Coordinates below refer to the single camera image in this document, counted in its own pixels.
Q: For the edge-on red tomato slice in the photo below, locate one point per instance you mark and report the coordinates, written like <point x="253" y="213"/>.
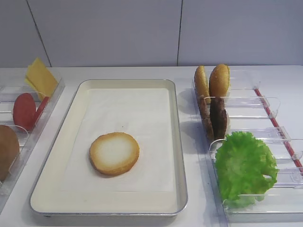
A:
<point x="41" y="109"/>

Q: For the right sesame bun in rack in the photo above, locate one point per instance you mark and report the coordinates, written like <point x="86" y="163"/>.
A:
<point x="219" y="81"/>

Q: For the green lettuce leaf in rack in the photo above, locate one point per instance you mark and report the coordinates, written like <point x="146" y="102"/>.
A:
<point x="245" y="168"/>

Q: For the yellow cheese slice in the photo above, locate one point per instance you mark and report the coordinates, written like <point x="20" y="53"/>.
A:
<point x="41" y="77"/>
<point x="39" y="93"/>

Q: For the clear acrylic left food rack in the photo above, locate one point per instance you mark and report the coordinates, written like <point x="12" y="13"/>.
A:
<point x="27" y="139"/>

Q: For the front yellow cheese slice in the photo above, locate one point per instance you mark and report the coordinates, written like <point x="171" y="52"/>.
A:
<point x="41" y="77"/>

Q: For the brown meat patty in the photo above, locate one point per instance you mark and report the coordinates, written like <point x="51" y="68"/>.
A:
<point x="206" y="118"/>
<point x="218" y="117"/>

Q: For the brown bun top left rack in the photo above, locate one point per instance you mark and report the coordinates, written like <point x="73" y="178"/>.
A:
<point x="9" y="149"/>

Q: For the clear acrylic right food rack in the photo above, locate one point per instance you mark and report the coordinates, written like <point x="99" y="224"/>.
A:
<point x="249" y="111"/>

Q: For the rear yellow cheese slice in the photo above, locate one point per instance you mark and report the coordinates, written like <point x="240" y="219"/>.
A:
<point x="39" y="93"/>

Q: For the left brown meat patty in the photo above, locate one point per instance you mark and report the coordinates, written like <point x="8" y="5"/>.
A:
<point x="206" y="118"/>

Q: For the round red tomato slice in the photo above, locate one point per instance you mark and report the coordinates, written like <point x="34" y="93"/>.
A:
<point x="24" y="110"/>

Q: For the toasted bottom bun slice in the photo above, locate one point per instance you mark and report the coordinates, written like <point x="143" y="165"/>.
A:
<point x="114" y="153"/>

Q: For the right brown meat patty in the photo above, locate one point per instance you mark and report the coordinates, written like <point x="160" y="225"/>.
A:
<point x="218" y="117"/>

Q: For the clear acrylic food rack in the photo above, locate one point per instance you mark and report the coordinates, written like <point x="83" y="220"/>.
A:
<point x="249" y="111"/>
<point x="27" y="139"/>

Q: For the left sesame bun in rack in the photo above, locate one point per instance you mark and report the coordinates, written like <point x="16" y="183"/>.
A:
<point x="201" y="83"/>

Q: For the sesame bun in rack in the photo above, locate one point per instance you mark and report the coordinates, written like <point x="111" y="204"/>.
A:
<point x="219" y="81"/>
<point x="201" y="83"/>

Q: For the cream metal baking tray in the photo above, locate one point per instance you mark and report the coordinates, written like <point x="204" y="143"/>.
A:
<point x="48" y="198"/>

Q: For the white parchment paper sheet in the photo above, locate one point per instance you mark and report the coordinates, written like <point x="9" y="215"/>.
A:
<point x="142" y="113"/>

